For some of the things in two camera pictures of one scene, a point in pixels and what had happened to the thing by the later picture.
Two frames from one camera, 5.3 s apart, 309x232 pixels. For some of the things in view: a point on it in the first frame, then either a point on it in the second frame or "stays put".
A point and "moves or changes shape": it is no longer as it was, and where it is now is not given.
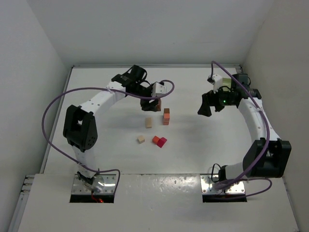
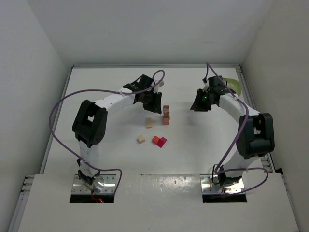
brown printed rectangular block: (159, 108) moves or changes shape
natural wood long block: (148, 123) stays put
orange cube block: (166, 121) stays put
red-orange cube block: (155, 139) stays put
